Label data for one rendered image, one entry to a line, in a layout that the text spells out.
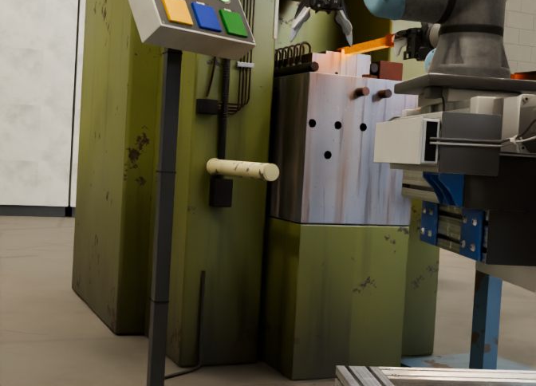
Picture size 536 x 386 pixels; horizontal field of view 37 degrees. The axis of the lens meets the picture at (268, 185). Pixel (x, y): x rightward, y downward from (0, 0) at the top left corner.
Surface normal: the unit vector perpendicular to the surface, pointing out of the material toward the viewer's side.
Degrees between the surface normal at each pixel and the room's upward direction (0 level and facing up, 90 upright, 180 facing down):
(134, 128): 90
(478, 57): 73
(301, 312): 90
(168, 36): 150
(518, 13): 90
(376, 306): 90
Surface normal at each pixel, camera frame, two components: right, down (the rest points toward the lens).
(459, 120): 0.11, 0.04
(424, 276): 0.39, 0.05
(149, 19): -0.67, -0.01
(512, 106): -0.99, -0.05
